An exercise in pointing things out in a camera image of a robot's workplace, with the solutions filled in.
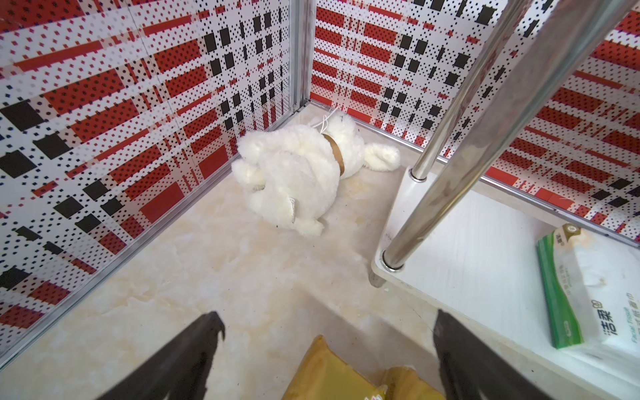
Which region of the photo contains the white plush toy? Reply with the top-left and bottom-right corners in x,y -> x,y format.
232,113 -> 401,237

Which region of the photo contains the gold tissue pack left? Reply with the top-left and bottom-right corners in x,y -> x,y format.
283,335 -> 387,400

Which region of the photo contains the white tissue pack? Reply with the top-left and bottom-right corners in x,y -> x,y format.
537,223 -> 639,362

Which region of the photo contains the white two-tier shelf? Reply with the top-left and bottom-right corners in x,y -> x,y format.
371,1 -> 639,399

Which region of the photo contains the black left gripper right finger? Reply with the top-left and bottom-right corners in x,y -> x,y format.
433,309 -> 550,399

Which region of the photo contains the gold tissue pack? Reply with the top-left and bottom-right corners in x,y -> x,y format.
283,335 -> 387,400
382,367 -> 445,400

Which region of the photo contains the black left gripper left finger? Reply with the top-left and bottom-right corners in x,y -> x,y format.
100,312 -> 225,399

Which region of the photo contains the gold tissue pack middle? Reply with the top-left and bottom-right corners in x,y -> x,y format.
382,367 -> 445,400

